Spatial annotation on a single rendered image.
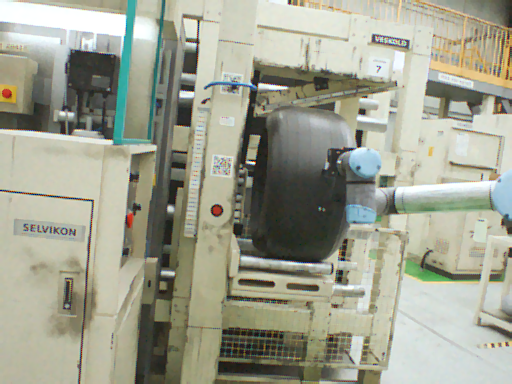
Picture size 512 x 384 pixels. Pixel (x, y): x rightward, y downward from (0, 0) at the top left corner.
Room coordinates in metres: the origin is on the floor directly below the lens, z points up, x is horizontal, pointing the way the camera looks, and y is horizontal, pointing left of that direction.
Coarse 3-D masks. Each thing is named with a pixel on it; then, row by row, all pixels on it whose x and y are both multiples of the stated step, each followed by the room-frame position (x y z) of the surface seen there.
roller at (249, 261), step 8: (240, 256) 1.63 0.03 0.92; (248, 256) 1.63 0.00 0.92; (256, 256) 1.63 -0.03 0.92; (240, 264) 1.61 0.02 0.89; (248, 264) 1.62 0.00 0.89; (256, 264) 1.62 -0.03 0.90; (264, 264) 1.62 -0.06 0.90; (272, 264) 1.62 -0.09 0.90; (280, 264) 1.63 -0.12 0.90; (288, 264) 1.63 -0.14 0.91; (296, 264) 1.64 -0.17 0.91; (304, 264) 1.64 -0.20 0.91; (312, 264) 1.65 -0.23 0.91; (320, 264) 1.65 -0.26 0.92; (328, 264) 1.66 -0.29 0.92; (304, 272) 1.65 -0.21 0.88; (312, 272) 1.65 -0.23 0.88; (320, 272) 1.65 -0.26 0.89; (328, 272) 1.65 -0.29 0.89
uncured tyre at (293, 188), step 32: (288, 128) 1.58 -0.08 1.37; (320, 128) 1.60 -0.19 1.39; (256, 160) 1.97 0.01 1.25; (288, 160) 1.52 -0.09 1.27; (320, 160) 1.53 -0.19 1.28; (256, 192) 1.97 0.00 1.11; (288, 192) 1.50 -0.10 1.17; (320, 192) 1.51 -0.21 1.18; (256, 224) 1.86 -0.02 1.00; (288, 224) 1.52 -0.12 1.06; (320, 224) 1.53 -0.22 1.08; (288, 256) 1.64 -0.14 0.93; (320, 256) 1.63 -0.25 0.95
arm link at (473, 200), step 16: (384, 192) 1.26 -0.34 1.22; (400, 192) 1.24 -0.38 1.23; (416, 192) 1.21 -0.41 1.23; (432, 192) 1.18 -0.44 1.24; (448, 192) 1.16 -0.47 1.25; (464, 192) 1.13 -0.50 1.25; (480, 192) 1.11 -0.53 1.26; (400, 208) 1.24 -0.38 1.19; (416, 208) 1.21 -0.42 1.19; (432, 208) 1.18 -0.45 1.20; (448, 208) 1.16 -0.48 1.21; (464, 208) 1.14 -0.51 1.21; (480, 208) 1.11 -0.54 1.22
